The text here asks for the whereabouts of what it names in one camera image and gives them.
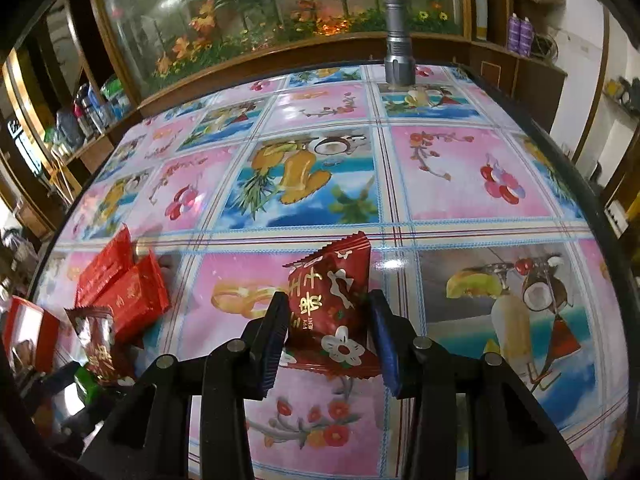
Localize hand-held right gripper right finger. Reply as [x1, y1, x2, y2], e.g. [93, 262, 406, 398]
[367, 290, 588, 480]

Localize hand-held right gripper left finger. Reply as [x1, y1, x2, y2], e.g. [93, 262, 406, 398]
[77, 291, 292, 480]

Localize red flower print candy packet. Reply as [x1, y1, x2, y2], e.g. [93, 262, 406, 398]
[281, 230, 383, 378]

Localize red foil snack packet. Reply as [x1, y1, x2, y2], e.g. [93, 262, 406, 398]
[75, 223, 136, 308]
[107, 250, 172, 343]

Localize dark red candy packet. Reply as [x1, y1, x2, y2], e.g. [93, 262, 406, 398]
[65, 305, 138, 387]

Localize green snack packet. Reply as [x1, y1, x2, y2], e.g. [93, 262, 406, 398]
[75, 366, 103, 406]

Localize fruit print tablecloth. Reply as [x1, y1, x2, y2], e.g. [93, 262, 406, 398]
[30, 62, 631, 480]

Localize red cardboard box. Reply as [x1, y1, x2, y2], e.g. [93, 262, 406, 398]
[2, 296, 61, 373]

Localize wooden chair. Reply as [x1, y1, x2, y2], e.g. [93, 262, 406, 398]
[597, 145, 640, 281]

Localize green plastic bag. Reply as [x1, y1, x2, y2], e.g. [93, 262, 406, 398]
[100, 75, 131, 118]

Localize grey plastic jug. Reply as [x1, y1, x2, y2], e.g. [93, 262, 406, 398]
[55, 107, 86, 148]

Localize black striped thermos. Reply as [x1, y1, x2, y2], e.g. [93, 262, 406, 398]
[75, 85, 98, 133]

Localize grey metal flashlight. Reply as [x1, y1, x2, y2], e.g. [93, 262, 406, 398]
[382, 0, 418, 85]

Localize glass case with artificial flowers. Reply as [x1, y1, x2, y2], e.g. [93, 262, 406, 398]
[85, 0, 476, 116]

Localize purple bottles on cabinet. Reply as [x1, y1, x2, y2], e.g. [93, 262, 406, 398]
[519, 17, 535, 56]

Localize shoe rack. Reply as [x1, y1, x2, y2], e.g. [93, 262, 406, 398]
[602, 75, 640, 116]

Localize round wire rack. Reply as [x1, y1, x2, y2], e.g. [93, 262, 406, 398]
[532, 35, 558, 61]

